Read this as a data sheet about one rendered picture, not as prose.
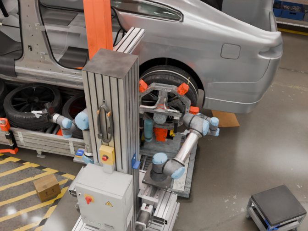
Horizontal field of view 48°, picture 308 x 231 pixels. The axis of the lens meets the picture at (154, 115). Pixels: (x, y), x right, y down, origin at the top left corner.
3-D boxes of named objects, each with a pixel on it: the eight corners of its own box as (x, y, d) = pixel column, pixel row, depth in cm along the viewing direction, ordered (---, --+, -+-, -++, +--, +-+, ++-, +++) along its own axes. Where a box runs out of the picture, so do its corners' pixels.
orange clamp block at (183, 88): (183, 91, 337) (189, 86, 332) (182, 96, 332) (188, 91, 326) (177, 87, 336) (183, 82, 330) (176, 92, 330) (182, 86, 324)
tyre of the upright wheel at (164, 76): (127, 92, 385) (175, 123, 400) (121, 106, 368) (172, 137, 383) (158, 52, 342) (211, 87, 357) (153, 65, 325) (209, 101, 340)
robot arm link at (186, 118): (175, 122, 287) (195, 121, 331) (186, 128, 282) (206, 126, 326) (180, 109, 285) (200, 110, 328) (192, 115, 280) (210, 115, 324)
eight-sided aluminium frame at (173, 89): (187, 128, 367) (192, 87, 331) (186, 133, 362) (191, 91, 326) (137, 120, 374) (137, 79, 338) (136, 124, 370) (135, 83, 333)
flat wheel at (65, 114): (120, 104, 442) (119, 89, 426) (121, 141, 393) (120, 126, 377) (67, 106, 436) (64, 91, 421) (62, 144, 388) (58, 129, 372)
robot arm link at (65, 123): (66, 131, 275) (64, 123, 270) (57, 126, 280) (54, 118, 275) (74, 126, 280) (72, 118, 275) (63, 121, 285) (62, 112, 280)
